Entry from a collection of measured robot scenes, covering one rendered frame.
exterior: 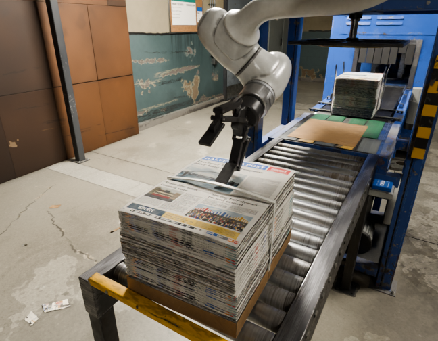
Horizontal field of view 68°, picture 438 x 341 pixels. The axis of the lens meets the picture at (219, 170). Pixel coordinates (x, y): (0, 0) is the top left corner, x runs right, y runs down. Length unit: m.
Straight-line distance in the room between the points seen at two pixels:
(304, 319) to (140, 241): 0.39
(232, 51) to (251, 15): 0.10
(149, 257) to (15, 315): 1.48
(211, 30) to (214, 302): 0.64
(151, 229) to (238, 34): 0.51
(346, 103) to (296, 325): 1.96
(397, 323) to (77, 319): 1.64
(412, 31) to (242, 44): 3.27
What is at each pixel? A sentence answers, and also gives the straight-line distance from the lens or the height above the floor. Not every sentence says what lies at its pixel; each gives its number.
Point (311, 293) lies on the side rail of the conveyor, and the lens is 0.86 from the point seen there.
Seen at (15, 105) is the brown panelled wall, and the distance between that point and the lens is 3.71.
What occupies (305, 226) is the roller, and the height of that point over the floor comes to 0.80.
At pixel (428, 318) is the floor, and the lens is 2.15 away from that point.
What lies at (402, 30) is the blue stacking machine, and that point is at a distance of 4.04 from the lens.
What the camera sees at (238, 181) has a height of 1.03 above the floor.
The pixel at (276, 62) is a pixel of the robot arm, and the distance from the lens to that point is 0.93.
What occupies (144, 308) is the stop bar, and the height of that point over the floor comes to 0.82.
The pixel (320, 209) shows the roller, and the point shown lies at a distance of 1.21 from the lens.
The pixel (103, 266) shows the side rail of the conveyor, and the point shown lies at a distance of 0.96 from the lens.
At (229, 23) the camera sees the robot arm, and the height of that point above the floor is 1.39.
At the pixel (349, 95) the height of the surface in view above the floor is 0.94.
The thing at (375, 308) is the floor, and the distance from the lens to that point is 2.08.
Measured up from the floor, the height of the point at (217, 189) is 1.03.
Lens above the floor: 1.39
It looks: 24 degrees down
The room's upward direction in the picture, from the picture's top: straight up
